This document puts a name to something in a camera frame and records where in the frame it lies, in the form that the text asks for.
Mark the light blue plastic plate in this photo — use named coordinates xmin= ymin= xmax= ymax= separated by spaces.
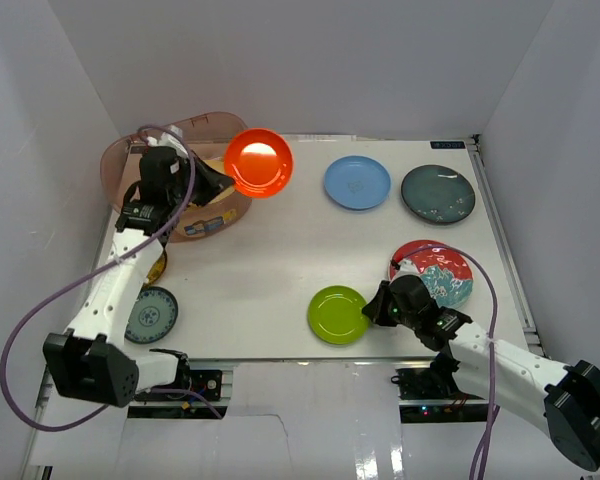
xmin=323 ymin=155 xmax=391 ymax=211

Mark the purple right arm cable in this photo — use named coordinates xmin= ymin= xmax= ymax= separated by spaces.
xmin=392 ymin=244 xmax=501 ymax=480

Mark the lime green plastic plate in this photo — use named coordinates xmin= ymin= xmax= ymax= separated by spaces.
xmin=307 ymin=285 xmax=370 ymax=346

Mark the pink translucent plastic bin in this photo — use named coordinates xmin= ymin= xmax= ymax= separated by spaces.
xmin=100 ymin=112 xmax=252 ymax=242

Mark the dark teal ceramic plate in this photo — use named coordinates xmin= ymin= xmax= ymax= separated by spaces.
xmin=400 ymin=164 xmax=476 ymax=225

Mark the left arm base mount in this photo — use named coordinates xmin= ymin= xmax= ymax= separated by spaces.
xmin=127 ymin=366 xmax=233 ymax=420

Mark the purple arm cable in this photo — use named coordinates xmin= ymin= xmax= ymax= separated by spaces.
xmin=392 ymin=244 xmax=501 ymax=480
xmin=0 ymin=124 xmax=225 ymax=433

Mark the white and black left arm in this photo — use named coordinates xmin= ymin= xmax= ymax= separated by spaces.
xmin=43 ymin=146 xmax=234 ymax=407

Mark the beige plastic plate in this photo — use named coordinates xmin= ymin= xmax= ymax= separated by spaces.
xmin=198 ymin=158 xmax=235 ymax=206

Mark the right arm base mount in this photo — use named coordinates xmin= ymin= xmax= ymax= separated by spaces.
xmin=391 ymin=368 xmax=487 ymax=425

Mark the orange plastic plate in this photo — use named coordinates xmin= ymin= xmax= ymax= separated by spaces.
xmin=223 ymin=128 xmax=294 ymax=198

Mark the blue and white porcelain plate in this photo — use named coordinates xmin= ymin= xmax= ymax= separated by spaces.
xmin=125 ymin=286 xmax=179 ymax=345

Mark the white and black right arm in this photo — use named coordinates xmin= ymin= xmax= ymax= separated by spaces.
xmin=362 ymin=275 xmax=600 ymax=472

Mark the small blue label sticker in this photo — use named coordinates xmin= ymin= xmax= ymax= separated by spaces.
xmin=430 ymin=140 xmax=466 ymax=150

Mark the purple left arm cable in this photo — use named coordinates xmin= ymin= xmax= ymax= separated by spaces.
xmin=0 ymin=124 xmax=225 ymax=433

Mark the yellow and black patterned plate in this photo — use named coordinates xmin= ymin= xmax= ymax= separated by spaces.
xmin=144 ymin=250 xmax=168 ymax=286

